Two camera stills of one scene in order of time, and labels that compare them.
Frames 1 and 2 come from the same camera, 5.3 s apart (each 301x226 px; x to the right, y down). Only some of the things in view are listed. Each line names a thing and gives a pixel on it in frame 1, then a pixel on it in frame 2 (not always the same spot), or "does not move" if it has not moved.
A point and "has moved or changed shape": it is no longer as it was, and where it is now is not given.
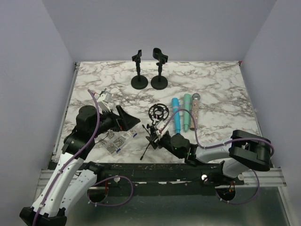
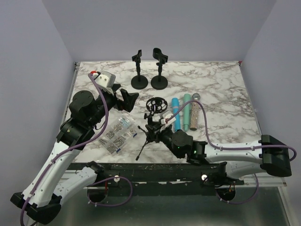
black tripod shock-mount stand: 158,112 has moved or changed shape
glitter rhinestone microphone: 194,111 does not move
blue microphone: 177,116 does not move
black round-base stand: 159,82 does not move
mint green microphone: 186,115 does not move
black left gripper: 123,122 → 128,102
